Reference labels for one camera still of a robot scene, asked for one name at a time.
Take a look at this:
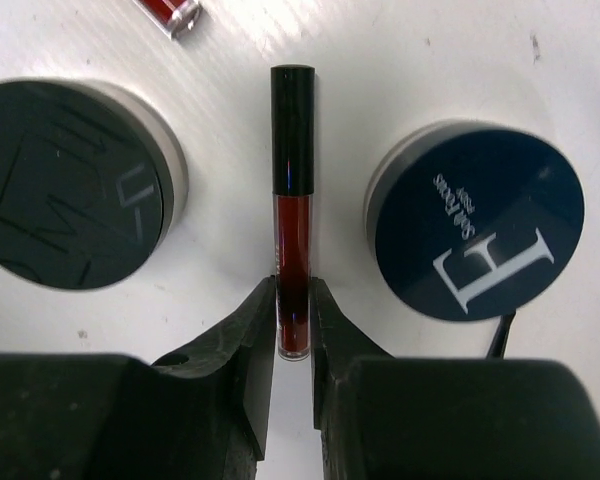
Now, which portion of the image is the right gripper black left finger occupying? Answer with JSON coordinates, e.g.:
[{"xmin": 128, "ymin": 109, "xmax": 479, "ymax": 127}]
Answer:
[{"xmin": 0, "ymin": 277, "xmax": 276, "ymax": 479}]

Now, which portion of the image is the thin black brush near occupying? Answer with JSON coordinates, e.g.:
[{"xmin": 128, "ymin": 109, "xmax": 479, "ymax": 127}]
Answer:
[{"xmin": 486, "ymin": 311, "xmax": 516, "ymax": 359}]

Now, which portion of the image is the red lip gloss tube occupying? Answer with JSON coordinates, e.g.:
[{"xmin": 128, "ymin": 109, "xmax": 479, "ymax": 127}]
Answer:
[
  {"xmin": 135, "ymin": 0, "xmax": 203, "ymax": 41},
  {"xmin": 271, "ymin": 65, "xmax": 315, "ymax": 361}
]

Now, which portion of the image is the navy lid powder jar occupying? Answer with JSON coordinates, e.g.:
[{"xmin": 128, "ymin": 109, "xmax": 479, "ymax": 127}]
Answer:
[{"xmin": 365, "ymin": 119, "xmax": 585, "ymax": 322}]

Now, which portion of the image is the black lid powder jar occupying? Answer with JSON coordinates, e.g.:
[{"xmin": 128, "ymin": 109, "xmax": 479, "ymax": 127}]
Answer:
[{"xmin": 0, "ymin": 78, "xmax": 189, "ymax": 291}]

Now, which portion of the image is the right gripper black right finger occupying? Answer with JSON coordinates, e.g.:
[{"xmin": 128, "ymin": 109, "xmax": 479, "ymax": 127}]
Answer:
[{"xmin": 310, "ymin": 278, "xmax": 600, "ymax": 479}]

